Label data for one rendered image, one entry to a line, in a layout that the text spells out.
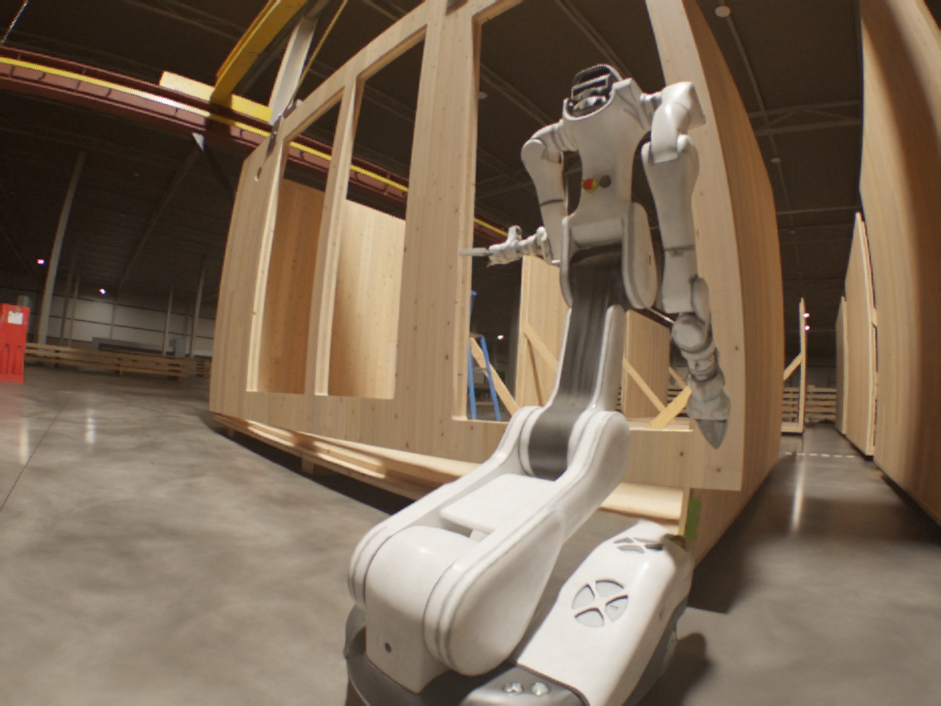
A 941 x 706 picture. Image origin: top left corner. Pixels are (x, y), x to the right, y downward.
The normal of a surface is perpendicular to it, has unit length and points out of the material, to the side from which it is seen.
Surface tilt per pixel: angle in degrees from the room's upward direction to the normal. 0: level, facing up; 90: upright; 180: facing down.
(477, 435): 90
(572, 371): 78
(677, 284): 106
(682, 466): 90
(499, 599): 90
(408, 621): 90
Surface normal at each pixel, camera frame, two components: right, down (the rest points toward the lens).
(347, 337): 0.73, 0.00
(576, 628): -0.37, -0.85
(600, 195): -0.66, -0.27
